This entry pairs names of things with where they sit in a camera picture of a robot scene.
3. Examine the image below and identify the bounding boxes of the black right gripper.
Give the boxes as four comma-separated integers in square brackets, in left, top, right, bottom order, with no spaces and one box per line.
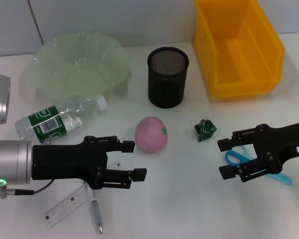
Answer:
[217,120,299,182]

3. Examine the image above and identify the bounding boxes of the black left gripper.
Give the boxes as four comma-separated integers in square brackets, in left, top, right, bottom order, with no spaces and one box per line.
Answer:
[31,135,148,190]

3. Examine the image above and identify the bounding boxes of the pink peach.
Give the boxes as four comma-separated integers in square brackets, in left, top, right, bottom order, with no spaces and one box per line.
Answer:
[135,116,169,153]

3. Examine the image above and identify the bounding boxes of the green plastic wrapper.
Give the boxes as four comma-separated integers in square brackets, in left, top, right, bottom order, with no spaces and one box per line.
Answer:
[194,119,218,143]

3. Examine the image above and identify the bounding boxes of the clear green-label water bottle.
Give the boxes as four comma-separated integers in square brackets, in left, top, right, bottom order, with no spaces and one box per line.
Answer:
[14,96,108,144]

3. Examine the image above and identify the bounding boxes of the blue sheathed scissors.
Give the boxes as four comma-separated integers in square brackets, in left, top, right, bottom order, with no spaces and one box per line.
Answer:
[225,145,293,186]

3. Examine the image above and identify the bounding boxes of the grey white ballpoint pen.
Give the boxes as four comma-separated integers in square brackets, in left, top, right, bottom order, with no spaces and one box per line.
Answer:
[83,179,103,235]

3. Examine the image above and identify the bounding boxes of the black mesh pen holder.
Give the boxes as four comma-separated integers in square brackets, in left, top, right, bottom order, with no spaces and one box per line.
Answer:
[147,46,190,109]

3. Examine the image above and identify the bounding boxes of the transparent plastic ruler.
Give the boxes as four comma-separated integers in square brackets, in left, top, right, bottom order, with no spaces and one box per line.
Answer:
[43,161,123,229]

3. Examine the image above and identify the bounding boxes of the green glass fruit bowl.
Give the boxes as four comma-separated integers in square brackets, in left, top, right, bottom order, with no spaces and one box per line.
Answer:
[19,31,133,99]

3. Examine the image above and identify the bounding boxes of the yellow plastic bin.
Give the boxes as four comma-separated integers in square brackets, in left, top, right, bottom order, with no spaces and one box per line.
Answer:
[194,0,286,98]

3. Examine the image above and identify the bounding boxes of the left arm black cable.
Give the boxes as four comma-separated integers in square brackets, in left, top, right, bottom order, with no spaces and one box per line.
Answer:
[4,179,55,195]

